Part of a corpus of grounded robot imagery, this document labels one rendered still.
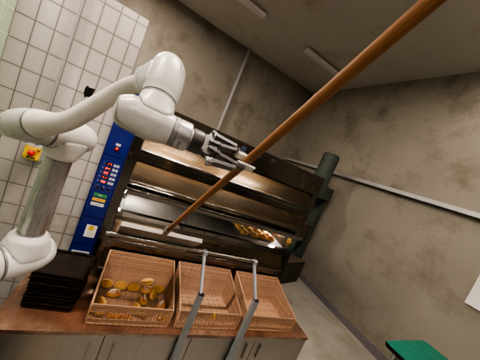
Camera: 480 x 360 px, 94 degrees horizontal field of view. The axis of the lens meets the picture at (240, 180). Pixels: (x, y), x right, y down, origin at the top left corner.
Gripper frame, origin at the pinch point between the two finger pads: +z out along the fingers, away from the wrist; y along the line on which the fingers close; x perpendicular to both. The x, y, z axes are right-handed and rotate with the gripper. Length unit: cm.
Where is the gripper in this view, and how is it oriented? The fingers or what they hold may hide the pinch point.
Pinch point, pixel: (245, 161)
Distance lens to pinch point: 77.6
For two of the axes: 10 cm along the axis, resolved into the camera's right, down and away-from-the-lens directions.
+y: -0.6, 8.5, -5.2
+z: 8.5, 3.2, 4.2
